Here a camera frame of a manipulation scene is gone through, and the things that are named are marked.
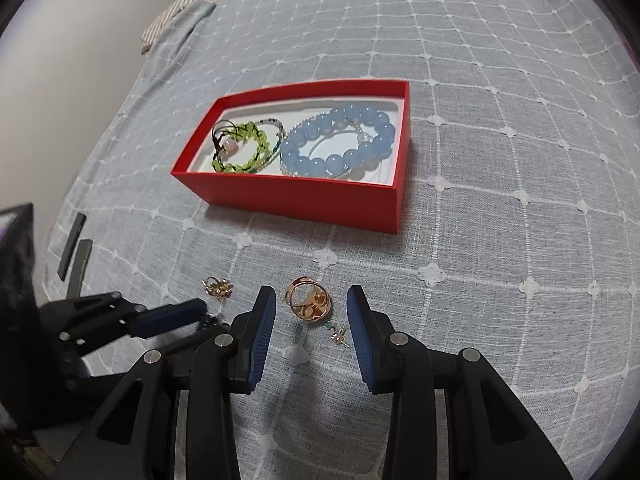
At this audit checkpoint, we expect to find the small gold ring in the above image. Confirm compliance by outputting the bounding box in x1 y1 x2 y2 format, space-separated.
200 276 234 302

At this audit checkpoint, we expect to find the large gold ring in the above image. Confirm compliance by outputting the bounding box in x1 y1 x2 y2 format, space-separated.
284 275 332 325

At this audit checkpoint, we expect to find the small gold stud earring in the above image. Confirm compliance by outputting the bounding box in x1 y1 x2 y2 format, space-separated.
330 324 349 348

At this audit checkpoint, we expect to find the green bead black cord bracelet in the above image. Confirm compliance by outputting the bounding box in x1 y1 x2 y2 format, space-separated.
210 119 284 175

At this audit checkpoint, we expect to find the blue round bead bracelet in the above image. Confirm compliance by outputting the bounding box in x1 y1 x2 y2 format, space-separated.
278 102 397 178

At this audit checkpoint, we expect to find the red jewelry box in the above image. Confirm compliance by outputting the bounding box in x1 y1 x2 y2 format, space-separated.
170 79 411 234

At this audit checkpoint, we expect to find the dark grey flat strip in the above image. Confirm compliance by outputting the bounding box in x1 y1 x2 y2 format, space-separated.
66 238 93 299

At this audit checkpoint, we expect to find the black flat strip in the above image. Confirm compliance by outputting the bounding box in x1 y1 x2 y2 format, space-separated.
58 212 87 281

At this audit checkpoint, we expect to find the grey checked bedspread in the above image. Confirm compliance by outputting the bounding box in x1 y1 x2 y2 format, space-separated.
38 0 639 479

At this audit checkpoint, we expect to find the white foam box insert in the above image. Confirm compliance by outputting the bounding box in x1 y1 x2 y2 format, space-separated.
189 96 404 185

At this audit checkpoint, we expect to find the green multicolour bead bracelet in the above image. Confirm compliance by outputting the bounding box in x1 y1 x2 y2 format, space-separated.
252 116 289 175

